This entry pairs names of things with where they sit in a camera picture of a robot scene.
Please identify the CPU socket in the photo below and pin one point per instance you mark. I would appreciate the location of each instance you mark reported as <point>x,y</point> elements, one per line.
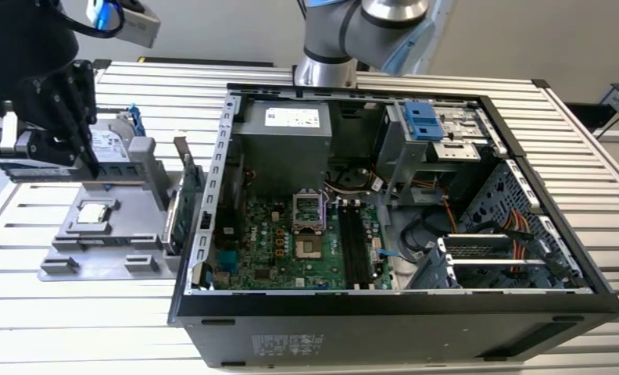
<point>309,247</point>

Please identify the blue expansion slot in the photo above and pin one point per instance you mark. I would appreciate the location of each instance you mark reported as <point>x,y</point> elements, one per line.
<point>227,261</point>

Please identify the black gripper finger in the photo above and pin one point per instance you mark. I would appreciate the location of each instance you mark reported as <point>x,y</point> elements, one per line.
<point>77,101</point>
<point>53,150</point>

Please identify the black RAM slot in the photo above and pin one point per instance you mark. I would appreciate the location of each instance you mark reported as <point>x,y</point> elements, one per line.
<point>360,246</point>
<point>366,246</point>
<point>353,246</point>
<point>347,246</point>

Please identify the black round fan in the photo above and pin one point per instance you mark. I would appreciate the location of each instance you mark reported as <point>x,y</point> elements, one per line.
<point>353,177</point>

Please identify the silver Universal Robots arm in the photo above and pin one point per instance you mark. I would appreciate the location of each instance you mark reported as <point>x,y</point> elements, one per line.
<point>329,31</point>

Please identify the silver CPU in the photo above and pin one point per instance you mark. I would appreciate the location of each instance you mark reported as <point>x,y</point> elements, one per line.
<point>93,213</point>

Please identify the grey parts rack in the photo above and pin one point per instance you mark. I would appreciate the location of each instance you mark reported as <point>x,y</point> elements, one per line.
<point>132,218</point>

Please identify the grey metal disk bay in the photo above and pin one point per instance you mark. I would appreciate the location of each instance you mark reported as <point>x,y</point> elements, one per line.
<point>476,244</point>

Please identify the black open PC case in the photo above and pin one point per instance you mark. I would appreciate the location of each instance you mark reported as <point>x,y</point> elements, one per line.
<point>392,336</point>

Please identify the blue RAM stick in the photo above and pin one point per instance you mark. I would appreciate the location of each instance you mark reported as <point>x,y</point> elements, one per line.
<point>121,170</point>

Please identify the green graphics card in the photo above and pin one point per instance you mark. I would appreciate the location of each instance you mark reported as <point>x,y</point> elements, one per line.
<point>184,218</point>

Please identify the blue plastic drive latch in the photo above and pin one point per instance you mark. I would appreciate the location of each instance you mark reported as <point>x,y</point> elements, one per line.
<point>422,121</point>

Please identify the black bar yellow end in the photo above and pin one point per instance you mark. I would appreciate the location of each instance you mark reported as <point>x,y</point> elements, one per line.
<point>211,61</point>

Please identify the green motherboard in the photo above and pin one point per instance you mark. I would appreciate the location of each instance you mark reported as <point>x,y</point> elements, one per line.
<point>267,250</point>

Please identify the grey power supply unit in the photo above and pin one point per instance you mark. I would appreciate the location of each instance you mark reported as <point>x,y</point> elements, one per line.
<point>283,156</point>

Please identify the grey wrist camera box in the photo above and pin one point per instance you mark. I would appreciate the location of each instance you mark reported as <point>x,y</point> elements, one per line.
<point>140,25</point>

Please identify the grey optical drive cage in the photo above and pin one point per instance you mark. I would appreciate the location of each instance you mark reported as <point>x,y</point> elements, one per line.
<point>403,164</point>

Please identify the black square chipset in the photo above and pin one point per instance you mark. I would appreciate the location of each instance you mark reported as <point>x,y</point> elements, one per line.
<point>263,274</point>

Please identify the hard disk in blue carrier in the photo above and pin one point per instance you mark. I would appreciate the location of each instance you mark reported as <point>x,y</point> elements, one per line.
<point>113,140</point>

